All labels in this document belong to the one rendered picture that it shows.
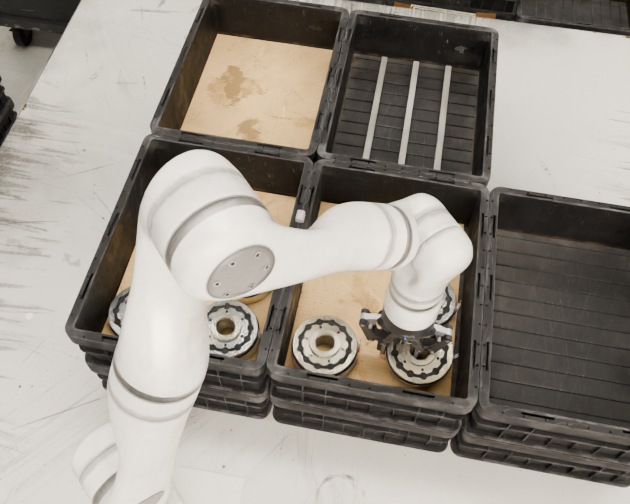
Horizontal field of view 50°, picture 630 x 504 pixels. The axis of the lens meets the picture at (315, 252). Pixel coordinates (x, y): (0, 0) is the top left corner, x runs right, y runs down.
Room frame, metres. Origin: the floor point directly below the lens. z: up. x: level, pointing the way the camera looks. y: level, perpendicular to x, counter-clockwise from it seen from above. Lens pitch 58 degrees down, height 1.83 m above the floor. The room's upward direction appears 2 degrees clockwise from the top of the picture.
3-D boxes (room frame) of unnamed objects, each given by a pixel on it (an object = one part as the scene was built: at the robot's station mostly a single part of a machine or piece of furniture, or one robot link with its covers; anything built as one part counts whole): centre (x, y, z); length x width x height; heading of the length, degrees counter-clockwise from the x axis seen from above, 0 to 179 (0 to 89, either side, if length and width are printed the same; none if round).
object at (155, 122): (0.98, 0.12, 0.92); 0.40 x 0.30 x 0.02; 171
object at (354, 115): (0.94, -0.17, 0.87); 0.40 x 0.30 x 0.11; 171
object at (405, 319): (0.46, -0.14, 1.04); 0.11 x 0.09 x 0.06; 170
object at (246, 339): (0.47, 0.13, 0.86); 0.10 x 0.10 x 0.01
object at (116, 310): (0.49, 0.27, 0.86); 0.10 x 0.10 x 0.01
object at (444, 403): (0.54, -0.11, 0.92); 0.40 x 0.30 x 0.02; 171
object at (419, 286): (0.43, -0.14, 1.14); 0.09 x 0.07 x 0.15; 31
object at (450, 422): (0.54, -0.11, 0.87); 0.40 x 0.30 x 0.11; 171
